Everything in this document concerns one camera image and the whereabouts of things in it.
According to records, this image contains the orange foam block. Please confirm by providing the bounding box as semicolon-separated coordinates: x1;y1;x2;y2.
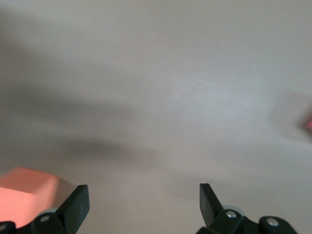
0;167;77;230

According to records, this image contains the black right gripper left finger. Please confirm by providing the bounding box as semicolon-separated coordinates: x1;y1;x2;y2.
0;184;90;234

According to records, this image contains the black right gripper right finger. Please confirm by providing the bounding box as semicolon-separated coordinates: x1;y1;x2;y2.
195;183;297;234

